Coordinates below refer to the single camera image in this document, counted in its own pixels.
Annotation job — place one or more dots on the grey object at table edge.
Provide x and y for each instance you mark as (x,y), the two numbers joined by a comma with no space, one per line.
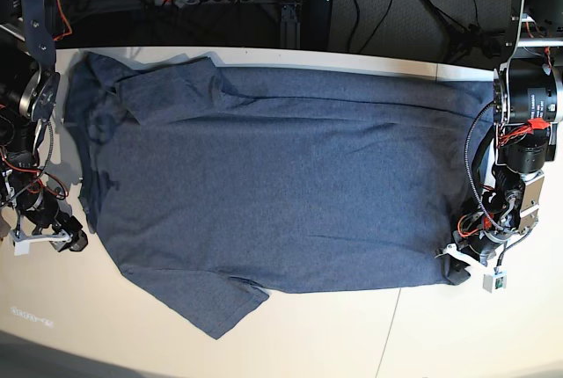
(5,228)

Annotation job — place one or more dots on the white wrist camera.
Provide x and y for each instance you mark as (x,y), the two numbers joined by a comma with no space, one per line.
(21,247)
(494,281)

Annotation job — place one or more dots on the aluminium frame post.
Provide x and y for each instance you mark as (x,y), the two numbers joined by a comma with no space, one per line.
(289,12)

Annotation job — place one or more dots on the black tripod stand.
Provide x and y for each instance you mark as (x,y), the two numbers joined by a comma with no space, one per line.
(462,39)

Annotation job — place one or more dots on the white label sticker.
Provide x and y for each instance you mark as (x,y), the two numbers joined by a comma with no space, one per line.
(31,317)

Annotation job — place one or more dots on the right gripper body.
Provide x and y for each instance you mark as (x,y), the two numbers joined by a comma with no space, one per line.
(39,234)

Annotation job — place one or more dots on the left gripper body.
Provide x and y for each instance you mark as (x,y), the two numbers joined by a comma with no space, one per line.
(454,250)

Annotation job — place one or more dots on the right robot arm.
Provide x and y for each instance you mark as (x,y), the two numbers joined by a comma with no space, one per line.
(29,86)

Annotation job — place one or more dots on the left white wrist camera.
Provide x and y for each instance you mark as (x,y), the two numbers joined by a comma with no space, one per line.
(494,281)

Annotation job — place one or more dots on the black power adapter brick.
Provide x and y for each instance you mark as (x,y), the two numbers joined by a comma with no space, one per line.
(316,16)

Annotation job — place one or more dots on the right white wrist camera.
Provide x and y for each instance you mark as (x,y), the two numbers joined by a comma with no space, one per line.
(21,247)

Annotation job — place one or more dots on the blue heathered T-shirt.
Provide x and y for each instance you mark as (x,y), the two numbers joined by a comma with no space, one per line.
(210,187)

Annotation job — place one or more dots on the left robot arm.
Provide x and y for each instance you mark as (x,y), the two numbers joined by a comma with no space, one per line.
(506,171)

